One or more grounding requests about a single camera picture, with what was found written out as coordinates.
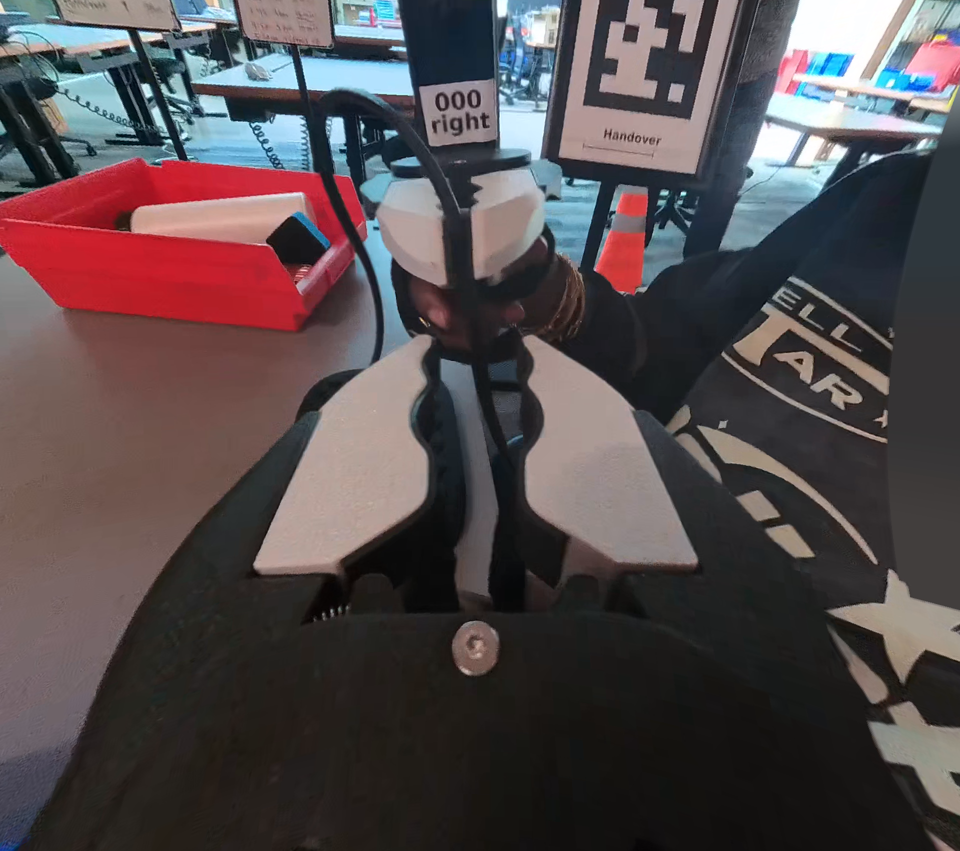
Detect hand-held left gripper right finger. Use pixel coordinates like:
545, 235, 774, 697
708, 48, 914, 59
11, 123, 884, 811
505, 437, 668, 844
521, 335, 701, 588

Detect blue and black foam block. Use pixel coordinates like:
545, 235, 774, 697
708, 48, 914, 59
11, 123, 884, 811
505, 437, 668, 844
266, 212, 333, 265

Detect wooden office desk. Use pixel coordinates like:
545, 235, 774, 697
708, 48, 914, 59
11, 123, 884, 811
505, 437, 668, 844
763, 89, 946, 170
191, 54, 414, 185
0, 22, 219, 185

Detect person's right hand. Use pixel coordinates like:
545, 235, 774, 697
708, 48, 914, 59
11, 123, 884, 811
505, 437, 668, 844
408, 266, 550, 350

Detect stack of blue crates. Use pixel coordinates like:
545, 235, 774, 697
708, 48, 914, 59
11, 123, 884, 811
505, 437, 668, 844
802, 50, 856, 98

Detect white bottle with black cap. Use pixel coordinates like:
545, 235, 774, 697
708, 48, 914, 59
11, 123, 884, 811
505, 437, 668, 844
112, 192, 320, 243

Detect gold bracelets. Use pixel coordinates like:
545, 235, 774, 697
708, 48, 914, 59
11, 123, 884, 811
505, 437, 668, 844
521, 253, 586, 344

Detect black looped object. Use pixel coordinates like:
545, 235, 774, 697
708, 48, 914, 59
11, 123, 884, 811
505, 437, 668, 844
317, 87, 530, 612

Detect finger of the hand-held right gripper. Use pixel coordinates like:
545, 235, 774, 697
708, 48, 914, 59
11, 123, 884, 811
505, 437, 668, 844
468, 170, 547, 284
376, 179, 459, 287

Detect orange striped traffic cone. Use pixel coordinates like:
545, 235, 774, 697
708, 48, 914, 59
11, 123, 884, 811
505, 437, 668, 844
594, 185, 650, 295

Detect black printed shirt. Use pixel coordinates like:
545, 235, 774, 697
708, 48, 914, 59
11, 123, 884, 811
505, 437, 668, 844
663, 266, 960, 851

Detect red plastic bin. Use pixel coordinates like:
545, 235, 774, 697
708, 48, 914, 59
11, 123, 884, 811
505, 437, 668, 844
0, 157, 369, 332

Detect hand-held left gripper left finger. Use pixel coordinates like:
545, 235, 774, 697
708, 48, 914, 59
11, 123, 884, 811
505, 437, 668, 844
253, 335, 440, 577

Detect tag poster on black stand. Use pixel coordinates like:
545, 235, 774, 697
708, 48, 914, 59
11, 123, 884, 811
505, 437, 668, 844
541, 0, 781, 271

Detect black coiled cable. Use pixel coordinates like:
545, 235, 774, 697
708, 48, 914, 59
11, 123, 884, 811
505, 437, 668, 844
249, 122, 285, 171
58, 84, 155, 134

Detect person's right forearm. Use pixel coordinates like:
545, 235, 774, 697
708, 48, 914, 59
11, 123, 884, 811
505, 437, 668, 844
577, 149, 935, 421

